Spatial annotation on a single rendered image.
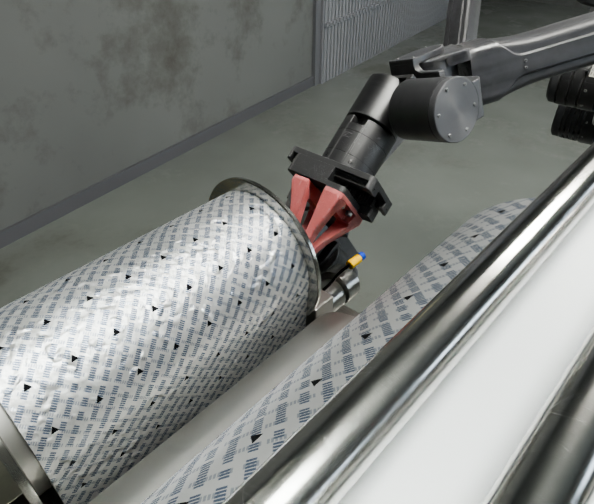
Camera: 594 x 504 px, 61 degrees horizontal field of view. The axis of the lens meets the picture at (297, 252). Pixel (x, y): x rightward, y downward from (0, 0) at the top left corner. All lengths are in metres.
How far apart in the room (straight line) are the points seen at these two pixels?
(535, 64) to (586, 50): 0.05
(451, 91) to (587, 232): 0.29
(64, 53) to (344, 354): 2.71
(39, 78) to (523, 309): 2.71
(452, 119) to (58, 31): 2.48
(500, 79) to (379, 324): 0.42
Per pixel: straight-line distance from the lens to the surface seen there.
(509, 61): 0.59
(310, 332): 0.43
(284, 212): 0.42
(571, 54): 0.62
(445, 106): 0.47
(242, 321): 0.40
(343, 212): 0.51
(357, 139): 0.51
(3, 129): 2.76
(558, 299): 0.17
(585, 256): 0.20
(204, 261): 0.38
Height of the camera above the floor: 1.54
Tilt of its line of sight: 38 degrees down
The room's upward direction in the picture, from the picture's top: straight up
